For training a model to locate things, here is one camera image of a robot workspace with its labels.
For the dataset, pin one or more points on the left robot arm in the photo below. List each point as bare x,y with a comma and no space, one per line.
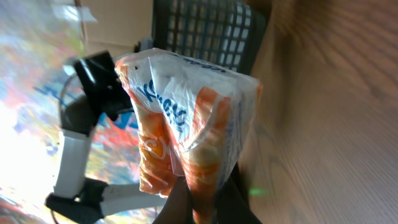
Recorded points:
82,199

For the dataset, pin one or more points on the grey plastic shopping basket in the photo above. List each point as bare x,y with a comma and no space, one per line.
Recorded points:
226,33

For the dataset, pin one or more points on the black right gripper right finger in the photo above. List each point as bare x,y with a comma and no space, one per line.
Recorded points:
232,202

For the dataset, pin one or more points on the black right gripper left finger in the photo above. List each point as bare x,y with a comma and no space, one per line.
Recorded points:
178,207

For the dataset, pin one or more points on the orange tissue pack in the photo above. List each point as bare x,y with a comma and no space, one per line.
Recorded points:
193,120

